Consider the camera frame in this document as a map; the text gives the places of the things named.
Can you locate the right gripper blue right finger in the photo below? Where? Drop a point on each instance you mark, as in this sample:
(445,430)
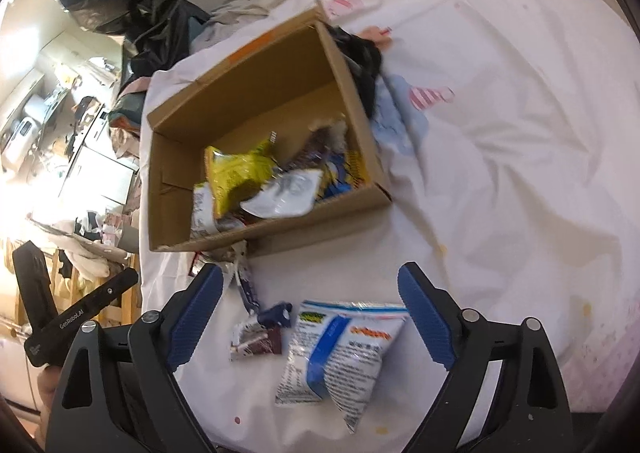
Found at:
(529,411)

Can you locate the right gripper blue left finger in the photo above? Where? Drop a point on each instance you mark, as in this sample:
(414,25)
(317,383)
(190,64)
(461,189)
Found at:
(117,391)

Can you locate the brown chocolate bar wrapper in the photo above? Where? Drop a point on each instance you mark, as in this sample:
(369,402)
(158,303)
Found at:
(250,339)

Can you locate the white blue chip bag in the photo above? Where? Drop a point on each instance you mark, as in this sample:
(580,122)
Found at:
(336,353)

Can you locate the white navy snack stick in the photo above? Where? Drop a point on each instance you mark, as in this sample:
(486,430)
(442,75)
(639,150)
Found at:
(259,317)

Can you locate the red white snack packet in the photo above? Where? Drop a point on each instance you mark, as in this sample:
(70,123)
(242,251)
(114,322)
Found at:
(203,222)

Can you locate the dark chocolate snack packet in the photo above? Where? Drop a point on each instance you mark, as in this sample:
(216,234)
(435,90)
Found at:
(319,146)

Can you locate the white grey snack pouch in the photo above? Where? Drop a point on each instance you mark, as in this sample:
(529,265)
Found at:
(290,195)

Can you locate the blue yellow cartoon snack bag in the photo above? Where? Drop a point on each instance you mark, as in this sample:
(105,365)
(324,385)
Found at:
(342,173)

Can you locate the person's left hand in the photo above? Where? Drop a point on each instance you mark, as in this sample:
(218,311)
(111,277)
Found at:
(48,380)

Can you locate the black plastic bag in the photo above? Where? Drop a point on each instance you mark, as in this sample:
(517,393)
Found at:
(157,33)

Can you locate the white printed bed sheet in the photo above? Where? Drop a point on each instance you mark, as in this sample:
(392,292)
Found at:
(509,142)

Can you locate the brown cardboard box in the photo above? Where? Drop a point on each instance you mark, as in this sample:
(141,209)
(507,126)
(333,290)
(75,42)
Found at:
(272,92)

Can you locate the dark cloth beside box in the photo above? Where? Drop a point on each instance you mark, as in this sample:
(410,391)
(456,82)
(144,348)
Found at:
(364,61)

